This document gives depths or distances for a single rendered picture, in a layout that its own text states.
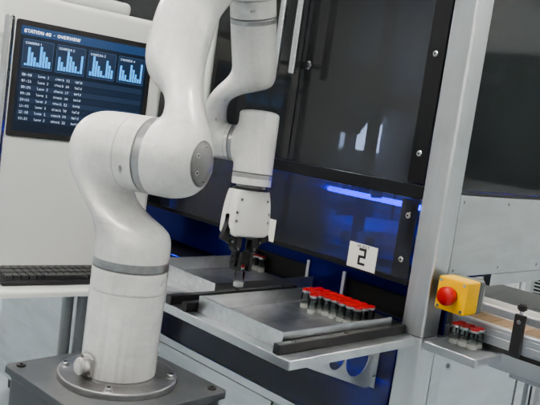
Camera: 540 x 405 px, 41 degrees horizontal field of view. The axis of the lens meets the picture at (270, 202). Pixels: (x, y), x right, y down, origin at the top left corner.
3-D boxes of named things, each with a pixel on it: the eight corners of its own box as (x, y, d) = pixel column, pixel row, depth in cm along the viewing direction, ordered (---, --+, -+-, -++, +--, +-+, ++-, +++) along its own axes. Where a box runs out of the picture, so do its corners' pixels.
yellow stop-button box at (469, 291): (451, 304, 160) (456, 273, 159) (480, 313, 154) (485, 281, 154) (432, 307, 154) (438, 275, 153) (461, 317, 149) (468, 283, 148)
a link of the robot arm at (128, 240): (141, 279, 106) (161, 118, 104) (42, 254, 113) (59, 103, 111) (182, 268, 117) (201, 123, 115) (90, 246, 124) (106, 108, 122)
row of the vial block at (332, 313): (304, 305, 172) (306, 287, 171) (362, 328, 159) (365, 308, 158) (297, 306, 170) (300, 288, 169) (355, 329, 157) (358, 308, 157)
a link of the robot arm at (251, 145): (222, 169, 148) (264, 175, 145) (231, 105, 147) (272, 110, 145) (236, 171, 156) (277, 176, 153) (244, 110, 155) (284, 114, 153)
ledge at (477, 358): (456, 341, 167) (457, 333, 166) (507, 360, 158) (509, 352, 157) (422, 349, 157) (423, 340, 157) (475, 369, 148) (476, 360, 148)
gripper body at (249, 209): (259, 184, 157) (252, 235, 157) (221, 179, 150) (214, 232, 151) (280, 187, 151) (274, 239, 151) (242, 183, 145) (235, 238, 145)
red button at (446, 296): (443, 301, 154) (446, 284, 153) (459, 307, 151) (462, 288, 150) (433, 303, 151) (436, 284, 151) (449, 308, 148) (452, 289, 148)
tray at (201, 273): (247, 266, 210) (248, 254, 209) (311, 289, 191) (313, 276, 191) (149, 271, 186) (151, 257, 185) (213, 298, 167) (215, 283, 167)
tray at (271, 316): (305, 300, 178) (308, 287, 177) (389, 332, 159) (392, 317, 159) (197, 311, 154) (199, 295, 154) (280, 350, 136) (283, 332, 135)
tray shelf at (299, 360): (235, 268, 213) (235, 262, 213) (434, 341, 164) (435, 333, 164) (92, 276, 180) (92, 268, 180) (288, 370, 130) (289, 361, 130)
